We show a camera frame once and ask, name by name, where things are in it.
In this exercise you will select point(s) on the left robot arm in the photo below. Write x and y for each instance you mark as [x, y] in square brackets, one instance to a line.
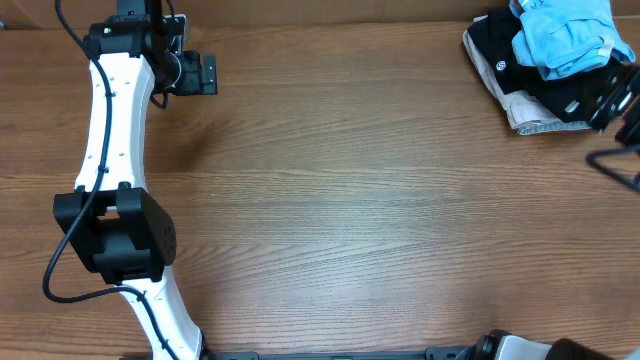
[137, 59]

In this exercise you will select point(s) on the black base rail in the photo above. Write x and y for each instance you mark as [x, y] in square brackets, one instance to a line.
[430, 353]

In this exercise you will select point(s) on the grey striped folded garment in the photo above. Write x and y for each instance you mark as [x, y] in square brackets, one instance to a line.
[541, 127]

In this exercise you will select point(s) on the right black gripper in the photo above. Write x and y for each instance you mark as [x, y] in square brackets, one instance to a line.
[615, 93]

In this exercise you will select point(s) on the beige folded garment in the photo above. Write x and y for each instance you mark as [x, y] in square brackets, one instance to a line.
[522, 107]

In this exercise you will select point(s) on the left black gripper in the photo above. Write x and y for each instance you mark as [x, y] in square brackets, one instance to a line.
[210, 75]

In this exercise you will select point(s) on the black folded garment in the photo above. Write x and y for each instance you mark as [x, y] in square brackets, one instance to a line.
[540, 90]

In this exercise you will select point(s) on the light blue t-shirt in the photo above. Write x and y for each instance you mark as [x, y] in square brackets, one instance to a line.
[561, 38]

